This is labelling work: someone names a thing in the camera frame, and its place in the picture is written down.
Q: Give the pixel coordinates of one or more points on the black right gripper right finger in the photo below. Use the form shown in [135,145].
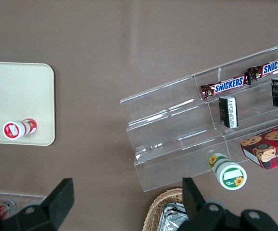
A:
[194,207]

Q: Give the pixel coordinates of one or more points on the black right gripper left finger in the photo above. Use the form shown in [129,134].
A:
[57,204]

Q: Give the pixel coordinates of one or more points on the wicker basket holding foil containers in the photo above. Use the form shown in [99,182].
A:
[153,211]

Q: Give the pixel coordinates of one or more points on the beige plastic tray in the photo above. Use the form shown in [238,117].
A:
[14,91]

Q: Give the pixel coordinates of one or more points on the aluminium foil container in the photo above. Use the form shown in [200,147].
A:
[172,205]
[175,222]

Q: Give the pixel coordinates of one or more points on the clear acrylic bottle stand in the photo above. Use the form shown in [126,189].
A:
[30,198]

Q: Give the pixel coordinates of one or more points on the green sunflower yogurt cup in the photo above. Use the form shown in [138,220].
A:
[230,176]

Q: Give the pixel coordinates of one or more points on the red cola bottle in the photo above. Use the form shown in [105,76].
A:
[2,209]

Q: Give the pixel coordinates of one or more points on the clear acrylic stepped display stand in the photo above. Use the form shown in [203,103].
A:
[165,134]

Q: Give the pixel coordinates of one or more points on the red lidded yogurt cup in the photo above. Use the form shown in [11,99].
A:
[11,130]

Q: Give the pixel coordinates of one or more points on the red tartan cookie box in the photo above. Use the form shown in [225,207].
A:
[273,149]

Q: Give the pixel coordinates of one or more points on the Snickers chocolate bar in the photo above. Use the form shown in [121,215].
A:
[228,85]
[273,67]

